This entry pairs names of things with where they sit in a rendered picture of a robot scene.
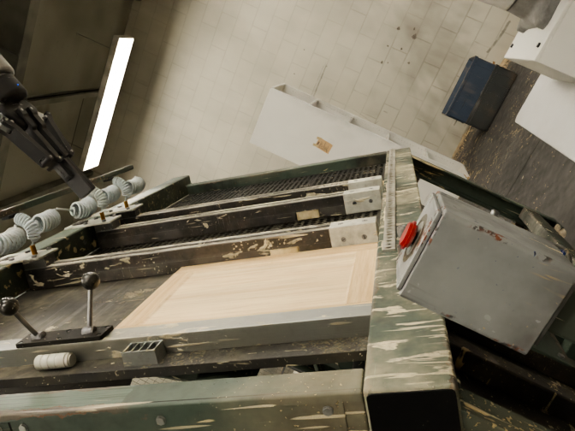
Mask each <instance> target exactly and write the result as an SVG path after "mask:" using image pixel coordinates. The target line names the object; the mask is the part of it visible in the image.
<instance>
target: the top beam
mask: <svg viewBox="0 0 575 431"><path fill-rule="evenodd" d="M190 183H191V180H190V176H189V175H185V176H180V177H175V178H173V179H171V180H167V181H165V182H164V183H162V184H160V185H158V186H155V187H153V188H152V189H150V190H148V191H145V192H142V193H141V194H139V195H137V196H135V197H133V198H130V199H129V200H128V201H127V202H128V206H129V205H134V204H136V203H138V204H143V205H142V206H140V208H141V211H142V213H145V212H150V211H156V210H164V209H165V208H167V207H169V206H170V205H171V204H173V203H175V202H177V201H178V200H180V199H182V198H184V197H185V196H187V195H188V193H187V185H188V184H190ZM35 246H36V250H37V251H40V250H46V248H47V247H51V248H58V250H57V251H55V252H54V255H55V258H56V260H57V261H58V260H63V259H69V258H76V257H84V256H86V255H88V254H89V253H91V252H93V251H95V250H96V249H97V248H99V245H98V239H97V236H96V231H95V228H94V226H90V227H80V228H75V229H69V230H64V231H61V232H60V233H57V234H55V235H53V236H51V237H49V238H48V239H45V240H43V241H40V242H38V243H37V244H35ZM24 270H25V269H24V266H23V263H12V264H6V265H0V301H1V300H2V299H3V298H6V297H13V298H16V297H17V296H19V295H21V294H22V293H24V292H25V291H27V290H29V289H30V287H29V285H28V282H27V277H26V274H25V271H24Z"/></svg>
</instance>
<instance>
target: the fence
mask: <svg viewBox="0 0 575 431"><path fill-rule="evenodd" d="M370 313H371V304H355V305H346V306H338V307H329V308H321V309H312V310H296V311H288V312H279V313H270V314H262V315H253V316H237V317H229V318H220V319H211V320H203V321H194V322H178V323H170V324H161V325H152V326H144V327H136V328H119V329H113V330H112V331H111V332H110V333H109V334H108V335H107V336H106V337H104V338H103V339H102V340H96V341H87V342H79V343H69V344H60V345H43V346H34V347H26V348H16V345H15V344H16V343H18V342H19V341H20V340H22V339H10V340H1V341H0V368H8V367H17V366H27V365H34V364H33V362H34V359H35V357H36V356H37V355H44V354H54V353H64V352H72V353H73V354H74V355H75V356H76V361H86V360H95V359H105V358H115V357H122V355H121V352H123V351H124V350H125V349H126V348H127V347H128V346H129V345H130V343H136V342H145V341H154V340H163V343H164V346H165V350H166V352H167V353H173V352H184V351H202V350H212V349H222V348H232V347H242V346H252V345H271V344H281V343H290V342H300V341H310V340H321V339H339V338H349V337H359V336H369V329H370Z"/></svg>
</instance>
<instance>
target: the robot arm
mask: <svg viewBox="0 0 575 431"><path fill-rule="evenodd" d="M478 1H480V2H483V3H487V4H489V5H493V6H496V7H498V8H500V9H504V10H506V11H508V12H509V13H511V14H513V15H515V16H517V17H518V18H520V21H519V24H518V26H517V31H518V32H521V33H524V32H526V31H527V30H528V29H532V28H536V27H537V28H540V29H542V30H543V29H544V28H545V27H546V26H547V25H548V23H549V22H550V20H551V19H552V17H553V15H554V12H555V10H556V9H557V7H558V5H559V3H560V0H478ZM11 130H12V131H11ZM0 133H1V134H2V135H3V136H5V137H7V138H8V139H9V140H10V141H11V142H13V143H14V144H15V145H16V146H17V147H18V148H20V149H21V150H22V151H23V152H24V153H26V154H27V155H28V156H29V157H30V158H31V159H33V160H34V161H35V162H36V163H37V164H38V165H39V166H40V167H41V168H45V167H48V168H47V169H46V170H47V171H49V172H51V171H52V170H53V169H55V170H56V172H57V173H58V174H59V175H60V176H61V177H62V179H63V180H64V181H65V182H66V183H67V184H68V185H69V187H70V188H71V189H72V190H73V191H74V192H75V193H76V195H77V196H78V197H79V198H80V199H82V198H85V197H86V196H88V195H89V194H90V193H91V192H92V191H93V190H94V189H95V188H96V187H95V186H94V185H93V184H92V183H91V181H90V180H89V179H88V178H87V177H86V176H85V175H84V173H83V172H82V171H81V170H80V169H79V168H78V166H77V165H76V164H75V163H74V162H73V161H72V160H71V157H72V156H73V155H74V151H73V149H72V148H71V146H70V145H69V143H68V141H67V140H66V139H65V138H64V136H63V135H62V133H61V131H60V130H59V128H58V127H57V125H56V123H55V122H54V120H53V117H52V114H51V113H50V112H48V111H46V112H45V113H44V114H42V113H40V112H38V111H37V109H36V108H35V107H34V106H33V105H31V104H30V103H29V102H28V101H27V89H26V88H25V87H24V86H23V85H22V84H21V83H20V81H19V80H18V79H16V77H15V71H14V69H13V68H12V67H11V66H10V65H9V63H8V62H7V61H6V60H5V59H4V58H3V56H2V55H1V54H0ZM41 159H42V160H41Z"/></svg>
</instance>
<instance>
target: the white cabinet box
mask: <svg viewBox="0 0 575 431"><path fill-rule="evenodd" d="M250 143H252V144H254V145H256V146H259V147H261V148H263V149H265V150H267V151H270V152H272V153H274V154H276V155H278V156H281V157H283V158H285V159H287V160H289V161H290V162H294V163H296V164H298V165H306V164H311V163H316V162H326V161H331V160H336V159H342V158H347V157H352V156H362V155H367V154H372V153H377V152H383V151H389V150H390V149H396V150H398V149H403V148H408V147H410V149H411V153H412V155H414V156H416V157H419V158H421V159H423V160H425V161H426V162H430V163H432V164H434V165H436V166H438V167H440V168H443V169H445V170H447V171H449V172H451V173H453V174H457V175H458V176H460V177H462V178H465V179H467V180H469V178H470V176H469V174H468V173H467V171H466V169H465V166H464V164H462V163H461V162H457V161H455V160H454V159H451V158H449V157H447V156H444V155H442V154H440V153H438V152H436V151H433V150H431V149H429V148H427V147H424V146H422V145H420V144H418V143H415V142H413V141H411V140H410V139H406V138H404V137H402V136H400V135H398V134H396V133H393V132H390V131H389V130H387V129H385V128H383V127H379V126H378V125H376V124H374V123H371V122H369V121H367V120H364V119H362V118H360V117H358V116H356V115H353V114H351V113H349V112H346V111H345V110H343V109H340V108H337V107H335V106H334V105H332V104H330V103H326V102H324V101H323V100H320V99H318V98H316V97H313V96H311V95H309V94H307V93H305V92H302V91H300V90H298V89H296V88H293V87H291V86H289V85H286V84H281V85H278V86H272V87H271V88H270V90H269V93H268V96H267V98H266V100H265V102H264V106H263V108H262V111H261V113H260V116H259V118H258V122H257V124H256V126H255V128H254V131H253V134H252V137H251V139H250ZM418 190H419V195H420V199H421V204H422V205H424V206H425V205H426V203H427V201H428V200H429V198H430V195H431V193H432V192H433V193H436V192H437V191H441V192H444V193H446V194H448V195H450V196H452V197H454V198H459V196H457V195H455V194H453V193H451V192H448V191H446V190H444V189H442V188H440V187H438V186H435V185H433V184H431V183H429V182H427V181H425V180H422V179H419V181H418Z"/></svg>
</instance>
